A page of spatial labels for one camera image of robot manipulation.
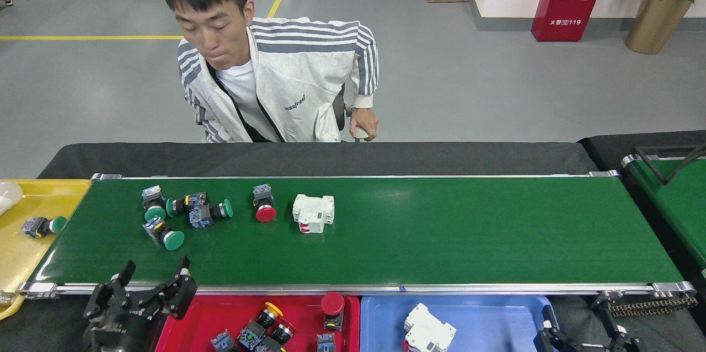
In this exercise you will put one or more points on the yellow plastic tray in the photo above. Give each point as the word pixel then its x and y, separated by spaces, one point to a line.
pixel 33 252

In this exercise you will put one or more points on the red fire extinguisher box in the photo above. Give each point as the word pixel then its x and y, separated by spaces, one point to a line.
pixel 571 1

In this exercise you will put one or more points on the red plastic tray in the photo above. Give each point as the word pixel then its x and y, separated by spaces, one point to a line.
pixel 187 324

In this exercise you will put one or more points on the potted plant in gold pot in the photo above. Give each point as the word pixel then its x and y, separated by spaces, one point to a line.
pixel 656 26

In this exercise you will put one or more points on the grey office chair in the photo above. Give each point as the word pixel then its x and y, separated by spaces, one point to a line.
pixel 339 109

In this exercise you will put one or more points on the person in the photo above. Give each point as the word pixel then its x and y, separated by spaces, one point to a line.
pixel 298 70

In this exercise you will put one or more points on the blue plastic tray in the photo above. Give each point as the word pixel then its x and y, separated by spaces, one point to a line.
pixel 496 324

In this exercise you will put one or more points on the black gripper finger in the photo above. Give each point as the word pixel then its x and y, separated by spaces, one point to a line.
pixel 623 344
pixel 549 341

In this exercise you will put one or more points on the white circuit breaker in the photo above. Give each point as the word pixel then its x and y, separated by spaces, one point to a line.
pixel 313 211
pixel 427 332

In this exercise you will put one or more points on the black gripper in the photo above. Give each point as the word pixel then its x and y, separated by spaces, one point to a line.
pixel 121 330

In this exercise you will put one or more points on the short green conveyor belt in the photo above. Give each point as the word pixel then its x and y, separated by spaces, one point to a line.
pixel 681 203

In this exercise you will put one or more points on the yellow push button switch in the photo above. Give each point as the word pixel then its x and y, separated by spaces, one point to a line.
pixel 274 309

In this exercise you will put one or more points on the white light bulb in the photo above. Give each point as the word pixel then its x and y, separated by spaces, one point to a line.
pixel 10 196
pixel 6 298

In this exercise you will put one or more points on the person's left hand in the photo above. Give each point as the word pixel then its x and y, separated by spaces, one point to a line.
pixel 365 119

